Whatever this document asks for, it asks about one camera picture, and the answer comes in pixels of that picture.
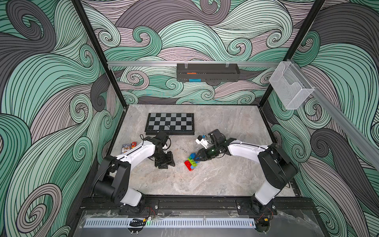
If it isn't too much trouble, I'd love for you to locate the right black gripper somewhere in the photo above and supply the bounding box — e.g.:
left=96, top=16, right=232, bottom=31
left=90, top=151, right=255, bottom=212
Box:
left=195, top=144, right=221, bottom=160

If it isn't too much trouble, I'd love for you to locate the red lego brick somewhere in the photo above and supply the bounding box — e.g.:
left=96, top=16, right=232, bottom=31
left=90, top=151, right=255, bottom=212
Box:
left=184, top=160, right=193, bottom=171

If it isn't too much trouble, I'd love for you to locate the lime green lego brick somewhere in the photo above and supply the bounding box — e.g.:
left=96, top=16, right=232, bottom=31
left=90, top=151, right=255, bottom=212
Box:
left=188, top=158, right=197, bottom=167

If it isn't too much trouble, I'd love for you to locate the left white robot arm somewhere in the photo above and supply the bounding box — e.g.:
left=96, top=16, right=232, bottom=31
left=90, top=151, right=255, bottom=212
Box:
left=92, top=134, right=175, bottom=207

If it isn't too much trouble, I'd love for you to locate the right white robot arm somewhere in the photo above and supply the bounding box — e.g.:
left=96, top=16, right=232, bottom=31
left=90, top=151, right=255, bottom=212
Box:
left=188, top=129, right=299, bottom=214

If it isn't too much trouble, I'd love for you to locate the black grey chessboard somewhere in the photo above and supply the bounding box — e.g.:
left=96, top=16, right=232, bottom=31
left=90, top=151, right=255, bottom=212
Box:
left=145, top=113, right=195, bottom=135

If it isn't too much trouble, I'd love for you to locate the blue card pack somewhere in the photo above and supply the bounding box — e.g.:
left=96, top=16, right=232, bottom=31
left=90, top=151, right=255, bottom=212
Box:
left=121, top=144, right=131, bottom=154

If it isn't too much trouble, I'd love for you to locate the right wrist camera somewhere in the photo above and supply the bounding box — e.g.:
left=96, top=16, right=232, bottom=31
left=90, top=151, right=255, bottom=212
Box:
left=195, top=135, right=211, bottom=149

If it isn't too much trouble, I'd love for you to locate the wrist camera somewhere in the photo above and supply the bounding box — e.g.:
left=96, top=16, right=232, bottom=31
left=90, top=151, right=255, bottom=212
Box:
left=154, top=131, right=171, bottom=150
left=195, top=135, right=211, bottom=149

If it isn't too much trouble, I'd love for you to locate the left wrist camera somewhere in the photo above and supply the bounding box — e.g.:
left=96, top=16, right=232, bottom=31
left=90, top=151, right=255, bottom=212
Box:
left=154, top=131, right=171, bottom=150

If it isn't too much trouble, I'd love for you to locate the white perforated cable duct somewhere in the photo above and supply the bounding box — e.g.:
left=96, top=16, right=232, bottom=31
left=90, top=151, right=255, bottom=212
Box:
left=84, top=217, right=256, bottom=229

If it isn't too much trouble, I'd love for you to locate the black wall shelf tray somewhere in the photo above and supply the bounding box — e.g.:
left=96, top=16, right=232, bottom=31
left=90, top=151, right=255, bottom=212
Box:
left=176, top=64, right=240, bottom=84

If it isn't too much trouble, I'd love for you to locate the clear plastic wall holder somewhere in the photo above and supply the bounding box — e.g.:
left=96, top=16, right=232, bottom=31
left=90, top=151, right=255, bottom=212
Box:
left=269, top=61, right=314, bottom=110

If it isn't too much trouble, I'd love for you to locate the aluminium wall rail back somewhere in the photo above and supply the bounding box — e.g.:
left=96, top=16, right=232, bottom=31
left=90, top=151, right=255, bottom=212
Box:
left=107, top=60, right=280, bottom=68

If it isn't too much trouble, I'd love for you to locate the aluminium wall rail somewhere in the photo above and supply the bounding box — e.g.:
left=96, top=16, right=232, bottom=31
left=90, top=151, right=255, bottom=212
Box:
left=287, top=59, right=379, bottom=169
left=107, top=60, right=280, bottom=68

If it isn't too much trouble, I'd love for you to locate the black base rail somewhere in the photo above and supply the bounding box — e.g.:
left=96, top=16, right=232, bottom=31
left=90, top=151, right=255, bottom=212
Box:
left=80, top=195, right=315, bottom=217

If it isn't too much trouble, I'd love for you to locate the aluminium wall rail right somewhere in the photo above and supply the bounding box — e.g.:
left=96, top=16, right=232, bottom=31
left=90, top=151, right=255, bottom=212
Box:
left=287, top=59, right=379, bottom=169

